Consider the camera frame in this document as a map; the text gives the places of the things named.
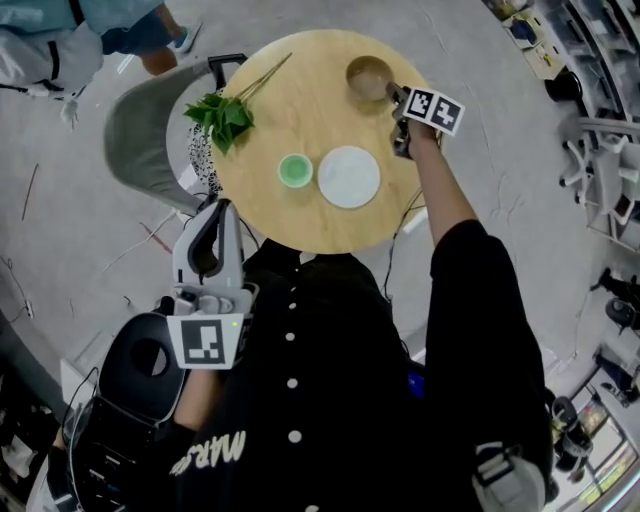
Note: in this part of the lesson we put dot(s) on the grey shell chair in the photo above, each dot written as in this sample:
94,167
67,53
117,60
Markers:
135,140

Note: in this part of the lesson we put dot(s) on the person's left forearm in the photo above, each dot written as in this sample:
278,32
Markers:
200,400

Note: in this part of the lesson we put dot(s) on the thin red stick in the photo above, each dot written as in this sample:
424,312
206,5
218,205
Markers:
155,237

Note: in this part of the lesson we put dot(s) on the black waste bin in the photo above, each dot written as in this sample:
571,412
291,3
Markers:
564,86

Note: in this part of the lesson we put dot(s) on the green cup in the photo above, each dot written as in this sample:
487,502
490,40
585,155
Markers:
295,171

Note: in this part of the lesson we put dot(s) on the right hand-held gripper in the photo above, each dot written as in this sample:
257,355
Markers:
432,110

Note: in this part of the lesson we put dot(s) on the small open storage box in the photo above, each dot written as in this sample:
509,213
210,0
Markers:
542,60
522,27

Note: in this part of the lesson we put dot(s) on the white metal storage shelf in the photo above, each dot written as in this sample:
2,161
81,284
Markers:
595,50

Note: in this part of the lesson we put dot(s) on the person's black buttoned shirt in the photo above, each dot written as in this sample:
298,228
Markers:
350,400

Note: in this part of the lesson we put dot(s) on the round wooden table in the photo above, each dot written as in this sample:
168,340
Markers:
300,100

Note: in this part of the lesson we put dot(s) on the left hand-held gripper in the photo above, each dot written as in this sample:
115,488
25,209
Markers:
202,342

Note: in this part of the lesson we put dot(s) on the white office chair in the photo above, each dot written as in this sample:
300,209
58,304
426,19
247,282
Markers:
605,180

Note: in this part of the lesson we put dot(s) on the black hard-shell backpack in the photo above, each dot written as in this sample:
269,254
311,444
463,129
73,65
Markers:
135,365

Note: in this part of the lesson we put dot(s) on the green leafy plant sprig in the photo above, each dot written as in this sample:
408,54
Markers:
222,120

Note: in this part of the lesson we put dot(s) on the person's right forearm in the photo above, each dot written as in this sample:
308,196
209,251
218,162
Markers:
445,195

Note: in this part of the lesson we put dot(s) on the white plate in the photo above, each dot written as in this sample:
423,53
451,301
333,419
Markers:
349,177

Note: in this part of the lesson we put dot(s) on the brown bowl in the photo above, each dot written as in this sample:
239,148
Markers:
367,77

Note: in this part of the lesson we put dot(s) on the black-white patterned seat cushion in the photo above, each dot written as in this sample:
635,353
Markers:
202,160

